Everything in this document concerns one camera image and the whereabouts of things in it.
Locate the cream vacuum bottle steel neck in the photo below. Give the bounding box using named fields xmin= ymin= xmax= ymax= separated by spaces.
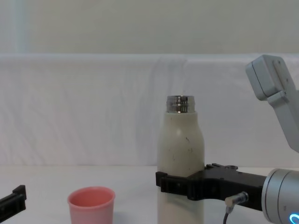
xmin=157 ymin=95 xmax=206 ymax=224

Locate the pink plastic cup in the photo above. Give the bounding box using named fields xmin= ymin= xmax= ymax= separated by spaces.
xmin=67 ymin=186 xmax=116 ymax=224

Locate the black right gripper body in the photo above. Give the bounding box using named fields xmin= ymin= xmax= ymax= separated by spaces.
xmin=193 ymin=168 xmax=267 ymax=211

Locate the thin cable with silver plug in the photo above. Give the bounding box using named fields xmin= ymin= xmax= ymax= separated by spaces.
xmin=222 ymin=191 xmax=249 ymax=224

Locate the white tablecloth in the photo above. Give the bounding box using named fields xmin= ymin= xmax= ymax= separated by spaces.
xmin=0 ymin=164 xmax=299 ymax=224

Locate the white curtain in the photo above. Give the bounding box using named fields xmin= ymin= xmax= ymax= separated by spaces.
xmin=0 ymin=53 xmax=299 ymax=167

